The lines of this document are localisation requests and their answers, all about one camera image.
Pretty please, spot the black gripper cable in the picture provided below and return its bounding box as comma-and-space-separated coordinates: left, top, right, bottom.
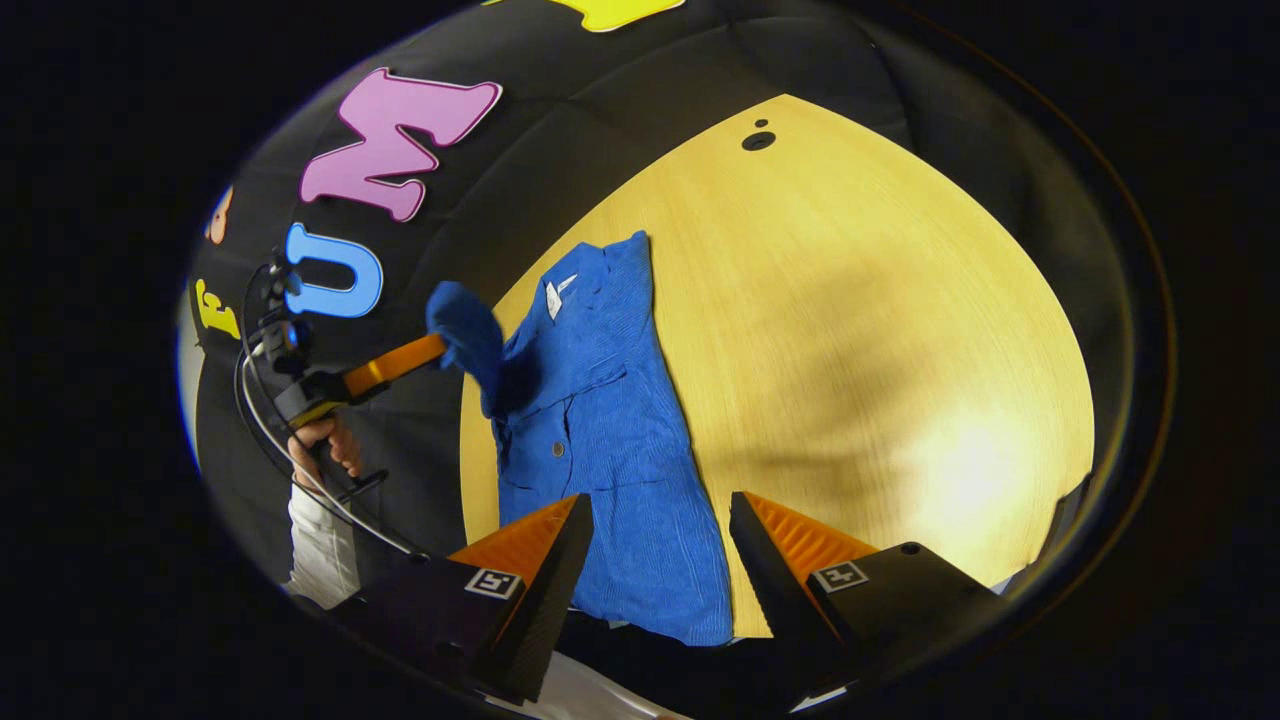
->
234, 262, 431, 561

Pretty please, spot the blue button shirt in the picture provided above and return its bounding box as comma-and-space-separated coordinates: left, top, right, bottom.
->
425, 230, 737, 648

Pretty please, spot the person's white garment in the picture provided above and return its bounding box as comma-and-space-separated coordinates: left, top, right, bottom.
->
545, 650, 693, 720

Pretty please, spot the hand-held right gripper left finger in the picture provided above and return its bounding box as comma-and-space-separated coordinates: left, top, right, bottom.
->
335, 493, 597, 706

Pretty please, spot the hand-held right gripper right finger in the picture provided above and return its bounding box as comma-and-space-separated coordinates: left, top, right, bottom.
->
728, 490, 1003, 703

